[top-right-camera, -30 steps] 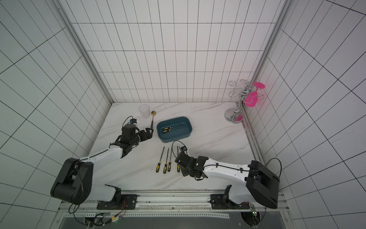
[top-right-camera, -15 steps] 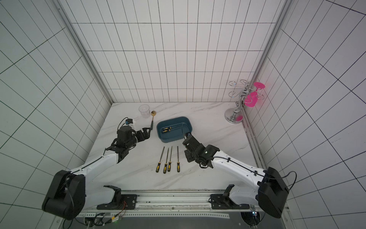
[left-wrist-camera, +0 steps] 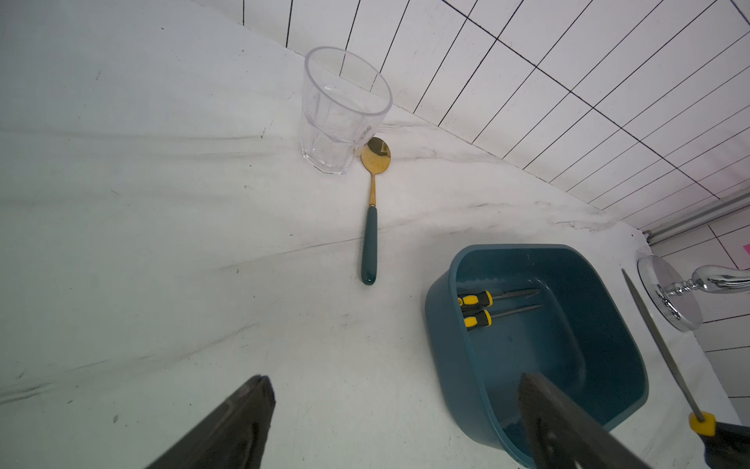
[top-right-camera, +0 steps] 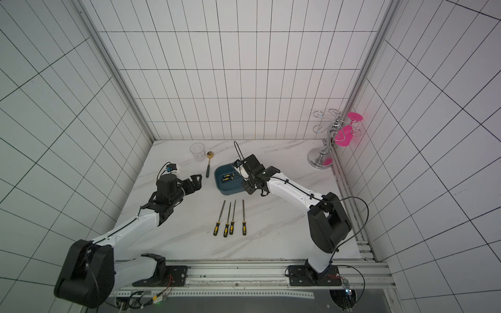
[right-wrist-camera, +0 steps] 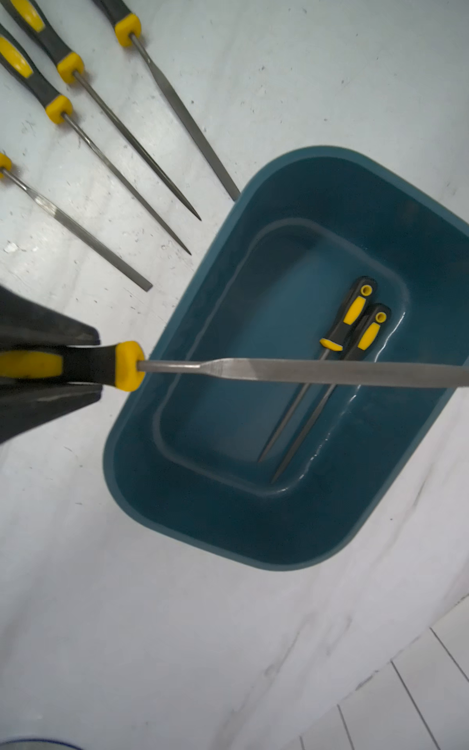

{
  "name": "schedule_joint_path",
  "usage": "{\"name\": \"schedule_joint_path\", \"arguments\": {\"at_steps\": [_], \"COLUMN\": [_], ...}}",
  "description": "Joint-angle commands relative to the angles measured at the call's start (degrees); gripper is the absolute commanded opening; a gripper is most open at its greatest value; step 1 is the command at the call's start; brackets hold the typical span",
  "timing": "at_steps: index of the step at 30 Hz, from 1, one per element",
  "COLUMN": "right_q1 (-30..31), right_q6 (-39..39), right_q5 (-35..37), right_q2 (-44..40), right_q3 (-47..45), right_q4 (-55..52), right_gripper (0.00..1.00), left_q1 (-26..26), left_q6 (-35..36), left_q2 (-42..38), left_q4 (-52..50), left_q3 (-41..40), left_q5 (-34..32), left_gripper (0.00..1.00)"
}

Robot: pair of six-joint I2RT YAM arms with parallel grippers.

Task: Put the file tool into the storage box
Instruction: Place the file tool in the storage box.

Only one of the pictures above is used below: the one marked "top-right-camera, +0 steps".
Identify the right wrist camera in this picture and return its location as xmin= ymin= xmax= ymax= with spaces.
xmin=234 ymin=160 xmax=247 ymax=169

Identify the gold spoon green handle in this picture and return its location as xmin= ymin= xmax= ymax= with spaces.
xmin=206 ymin=151 xmax=215 ymax=178

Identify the teal storage box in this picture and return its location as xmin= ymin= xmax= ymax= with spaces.
xmin=214 ymin=164 xmax=245 ymax=196

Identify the pink disc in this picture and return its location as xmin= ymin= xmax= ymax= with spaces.
xmin=347 ymin=112 xmax=363 ymax=123
xmin=335 ymin=125 xmax=354 ymax=147

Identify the clear plastic cup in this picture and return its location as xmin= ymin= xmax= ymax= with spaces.
xmin=190 ymin=142 xmax=207 ymax=162

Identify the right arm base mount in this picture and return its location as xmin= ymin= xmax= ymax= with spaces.
xmin=284 ymin=262 xmax=343 ymax=287

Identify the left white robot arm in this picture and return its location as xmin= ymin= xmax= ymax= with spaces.
xmin=53 ymin=173 xmax=202 ymax=309

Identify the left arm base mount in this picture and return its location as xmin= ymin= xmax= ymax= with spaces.
xmin=133 ymin=253 xmax=188 ymax=287

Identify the pink disc lower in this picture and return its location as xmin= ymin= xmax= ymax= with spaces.
xmin=335 ymin=125 xmax=354 ymax=147

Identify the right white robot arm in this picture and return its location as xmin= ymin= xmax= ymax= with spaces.
xmin=232 ymin=155 xmax=352 ymax=275

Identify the chrome cup holder stand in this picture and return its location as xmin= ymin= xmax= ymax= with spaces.
xmin=307 ymin=108 xmax=361 ymax=170

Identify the pink disc upper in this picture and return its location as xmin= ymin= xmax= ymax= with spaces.
xmin=347 ymin=112 xmax=363 ymax=123

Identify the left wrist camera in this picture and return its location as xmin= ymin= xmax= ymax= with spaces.
xmin=165 ymin=163 xmax=179 ymax=174

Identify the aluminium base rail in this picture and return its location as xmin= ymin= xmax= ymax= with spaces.
xmin=113 ymin=259 xmax=396 ymax=300

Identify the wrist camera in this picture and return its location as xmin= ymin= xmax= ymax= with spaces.
xmin=234 ymin=160 xmax=247 ymax=169
xmin=165 ymin=163 xmax=179 ymax=174

